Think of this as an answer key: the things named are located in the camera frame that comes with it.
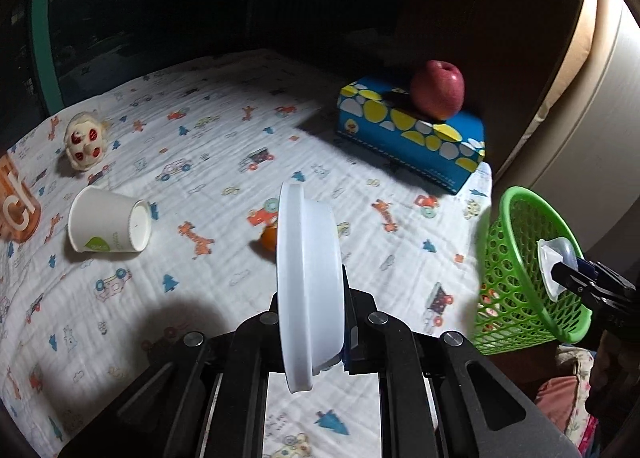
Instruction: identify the clear round plastic container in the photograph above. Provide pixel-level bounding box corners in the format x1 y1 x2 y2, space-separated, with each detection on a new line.
537 237 582 303

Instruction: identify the white plastic lid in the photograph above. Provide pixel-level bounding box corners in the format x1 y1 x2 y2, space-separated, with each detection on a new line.
276 183 345 394

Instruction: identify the white paper cup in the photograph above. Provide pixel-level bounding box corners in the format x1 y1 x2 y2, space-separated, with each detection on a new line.
67 186 152 253

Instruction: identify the orange snack wrapper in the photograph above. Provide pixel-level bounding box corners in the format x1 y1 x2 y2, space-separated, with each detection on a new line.
478 289 501 318

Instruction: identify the green plastic mesh basket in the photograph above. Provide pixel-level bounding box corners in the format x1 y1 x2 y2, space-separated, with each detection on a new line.
473 186 591 355

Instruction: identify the red apple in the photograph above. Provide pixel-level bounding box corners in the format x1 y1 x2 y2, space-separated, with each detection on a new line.
410 60 465 122

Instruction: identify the blue yellow tissue box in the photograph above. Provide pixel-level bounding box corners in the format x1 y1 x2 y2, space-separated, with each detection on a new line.
336 77 485 195

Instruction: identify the cartoon print white blanket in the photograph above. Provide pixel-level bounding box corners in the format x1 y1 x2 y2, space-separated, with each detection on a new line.
1 54 492 457

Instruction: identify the white red plush toy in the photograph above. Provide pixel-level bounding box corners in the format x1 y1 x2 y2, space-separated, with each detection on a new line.
64 112 107 172

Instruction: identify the pink transparent water bottle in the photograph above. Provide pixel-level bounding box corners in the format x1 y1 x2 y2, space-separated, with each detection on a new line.
0 153 41 243

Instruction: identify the green window frame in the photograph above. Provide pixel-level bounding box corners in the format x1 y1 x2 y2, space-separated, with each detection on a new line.
30 0 64 117

